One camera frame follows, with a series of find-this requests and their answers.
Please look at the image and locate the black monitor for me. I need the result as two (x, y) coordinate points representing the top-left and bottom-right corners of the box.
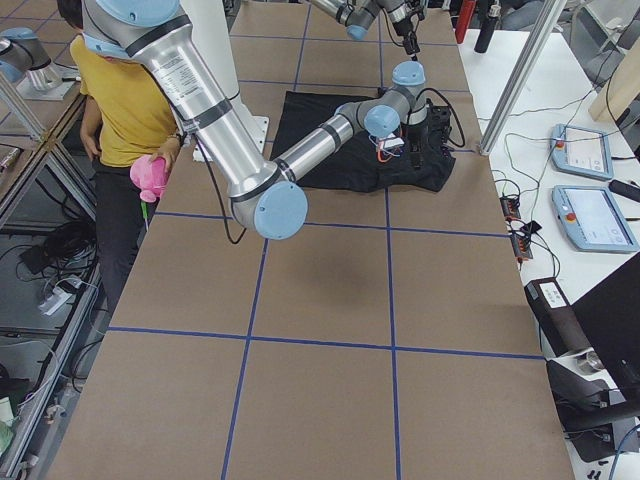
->
(573, 255), (640, 395)

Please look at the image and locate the black power adapter box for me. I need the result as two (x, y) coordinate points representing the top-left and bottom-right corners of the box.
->
(524, 277), (592, 359)

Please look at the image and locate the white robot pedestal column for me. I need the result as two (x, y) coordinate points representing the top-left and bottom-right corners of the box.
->
(180, 0), (269, 152)

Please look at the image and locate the near teach pendant tablet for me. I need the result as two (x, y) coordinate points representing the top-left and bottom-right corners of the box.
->
(551, 185), (639, 253)

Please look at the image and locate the red bottle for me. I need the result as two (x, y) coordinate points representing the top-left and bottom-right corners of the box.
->
(455, 0), (476, 44)

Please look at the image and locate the far teach pendant tablet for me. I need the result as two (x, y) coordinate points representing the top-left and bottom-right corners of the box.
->
(550, 124), (614, 181)

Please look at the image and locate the aluminium frame post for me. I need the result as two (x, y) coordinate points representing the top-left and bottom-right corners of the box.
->
(479, 0), (567, 156)

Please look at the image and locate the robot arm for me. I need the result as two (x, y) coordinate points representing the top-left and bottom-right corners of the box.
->
(81, 1), (455, 240)
(310, 0), (427, 60)

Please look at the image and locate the brown table cover mat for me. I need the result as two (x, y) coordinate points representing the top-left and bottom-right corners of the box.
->
(47, 4), (576, 480)

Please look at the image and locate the pink plush toy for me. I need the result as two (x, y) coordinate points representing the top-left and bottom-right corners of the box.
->
(129, 155), (169, 203)

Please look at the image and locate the person in yellow shirt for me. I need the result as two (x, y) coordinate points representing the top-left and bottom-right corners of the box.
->
(57, 0), (182, 313)

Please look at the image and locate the teach pendant tablet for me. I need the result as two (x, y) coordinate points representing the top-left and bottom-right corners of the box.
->
(551, 185), (639, 253)
(550, 124), (614, 181)

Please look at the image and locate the black water bottle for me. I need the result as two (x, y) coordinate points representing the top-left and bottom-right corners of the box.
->
(474, 0), (501, 54)

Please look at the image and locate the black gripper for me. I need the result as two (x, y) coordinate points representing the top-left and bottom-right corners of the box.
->
(394, 19), (420, 55)
(407, 104), (452, 168)

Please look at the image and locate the black printed t-shirt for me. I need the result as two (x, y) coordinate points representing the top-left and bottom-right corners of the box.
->
(270, 91), (455, 193)

